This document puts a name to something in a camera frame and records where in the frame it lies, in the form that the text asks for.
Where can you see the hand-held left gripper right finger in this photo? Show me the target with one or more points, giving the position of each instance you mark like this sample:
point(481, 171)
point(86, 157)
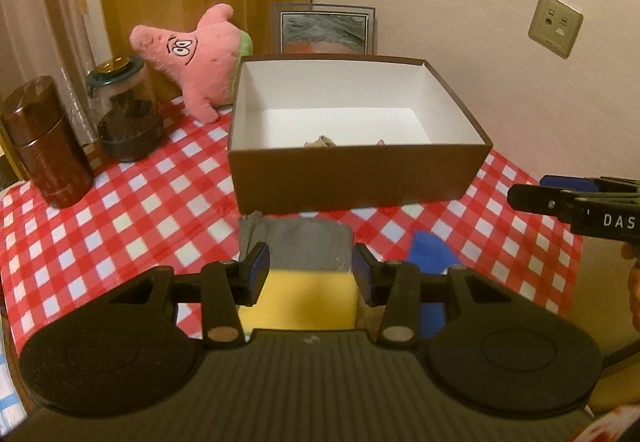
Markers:
point(363, 272)

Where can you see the clear plastic curtain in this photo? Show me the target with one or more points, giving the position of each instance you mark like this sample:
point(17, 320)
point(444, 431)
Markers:
point(40, 7)

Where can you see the brown metal canister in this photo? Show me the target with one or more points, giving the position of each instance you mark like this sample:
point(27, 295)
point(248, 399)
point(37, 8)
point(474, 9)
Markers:
point(42, 147)

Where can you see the red and white packet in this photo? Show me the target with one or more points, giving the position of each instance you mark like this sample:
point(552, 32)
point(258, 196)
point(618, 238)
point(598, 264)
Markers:
point(612, 427)

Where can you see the brown cardboard box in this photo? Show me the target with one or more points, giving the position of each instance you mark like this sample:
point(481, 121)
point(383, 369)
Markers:
point(350, 137)

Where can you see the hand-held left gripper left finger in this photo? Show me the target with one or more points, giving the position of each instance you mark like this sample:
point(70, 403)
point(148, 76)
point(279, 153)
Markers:
point(256, 269)

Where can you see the grey cloth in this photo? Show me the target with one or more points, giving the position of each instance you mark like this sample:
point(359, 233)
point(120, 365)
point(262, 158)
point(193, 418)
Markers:
point(300, 239)

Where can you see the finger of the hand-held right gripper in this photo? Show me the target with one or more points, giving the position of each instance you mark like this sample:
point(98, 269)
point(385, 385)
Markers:
point(565, 181)
point(537, 199)

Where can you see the yellow sponge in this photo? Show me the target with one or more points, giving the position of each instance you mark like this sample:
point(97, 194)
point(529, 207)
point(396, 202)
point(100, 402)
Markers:
point(300, 299)

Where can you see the beige wall data socket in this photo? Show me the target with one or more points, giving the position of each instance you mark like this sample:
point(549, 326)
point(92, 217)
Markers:
point(556, 24)

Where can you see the person's right hand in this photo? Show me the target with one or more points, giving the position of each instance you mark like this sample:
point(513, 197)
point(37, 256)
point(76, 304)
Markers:
point(633, 289)

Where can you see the small beige soft item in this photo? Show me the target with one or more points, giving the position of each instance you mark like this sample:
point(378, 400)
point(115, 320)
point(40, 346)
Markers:
point(320, 141)

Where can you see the blue fuzzy cloth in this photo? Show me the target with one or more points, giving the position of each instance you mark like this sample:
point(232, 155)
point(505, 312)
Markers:
point(432, 252)

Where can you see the pink starfish plush toy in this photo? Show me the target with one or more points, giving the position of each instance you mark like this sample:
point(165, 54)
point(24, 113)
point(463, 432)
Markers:
point(200, 57)

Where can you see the glass jar with green lid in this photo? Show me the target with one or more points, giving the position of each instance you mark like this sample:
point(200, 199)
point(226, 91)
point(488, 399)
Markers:
point(125, 112)

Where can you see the red white checkered tablecloth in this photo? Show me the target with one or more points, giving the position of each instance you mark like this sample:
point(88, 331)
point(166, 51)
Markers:
point(150, 202)

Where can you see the blue white checkered cloth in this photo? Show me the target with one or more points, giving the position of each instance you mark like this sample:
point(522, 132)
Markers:
point(7, 387)

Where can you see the framed picture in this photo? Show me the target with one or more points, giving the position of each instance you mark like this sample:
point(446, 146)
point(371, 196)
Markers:
point(322, 29)

